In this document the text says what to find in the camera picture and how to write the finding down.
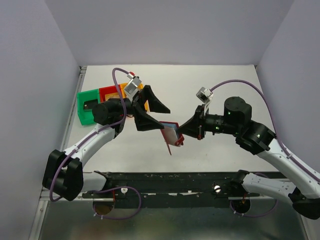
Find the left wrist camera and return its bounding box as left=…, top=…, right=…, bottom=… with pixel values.
left=124, top=72, right=142, bottom=99

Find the black card in green bin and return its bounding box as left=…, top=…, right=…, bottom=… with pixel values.
left=83, top=99, right=99, bottom=112

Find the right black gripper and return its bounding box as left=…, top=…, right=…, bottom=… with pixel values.
left=176, top=104, right=240, bottom=140

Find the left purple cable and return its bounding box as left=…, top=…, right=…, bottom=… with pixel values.
left=49, top=67, right=143, bottom=221

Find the red leather card holder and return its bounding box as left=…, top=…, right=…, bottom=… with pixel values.
left=160, top=121, right=185, bottom=156

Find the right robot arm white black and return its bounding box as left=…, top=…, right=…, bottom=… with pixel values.
left=177, top=96, right=320, bottom=220

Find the aluminium frame rail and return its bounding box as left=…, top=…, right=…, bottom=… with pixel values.
left=39, top=65, right=87, bottom=201

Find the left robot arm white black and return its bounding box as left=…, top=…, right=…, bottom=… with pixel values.
left=42, top=85, right=171, bottom=201

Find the yellow plastic bin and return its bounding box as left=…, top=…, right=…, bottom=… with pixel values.
left=120, top=83, right=151, bottom=112

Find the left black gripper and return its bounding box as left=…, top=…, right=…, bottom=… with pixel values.
left=109, top=84, right=171, bottom=131

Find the gold card in red bin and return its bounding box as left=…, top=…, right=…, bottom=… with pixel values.
left=104, top=92, right=120, bottom=101

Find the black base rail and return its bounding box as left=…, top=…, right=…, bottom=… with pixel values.
left=82, top=172, right=248, bottom=209

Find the red plastic bin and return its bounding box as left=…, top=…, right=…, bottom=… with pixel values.
left=98, top=85, right=120, bottom=103

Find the green plastic bin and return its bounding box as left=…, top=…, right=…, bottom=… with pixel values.
left=76, top=88, right=100, bottom=126

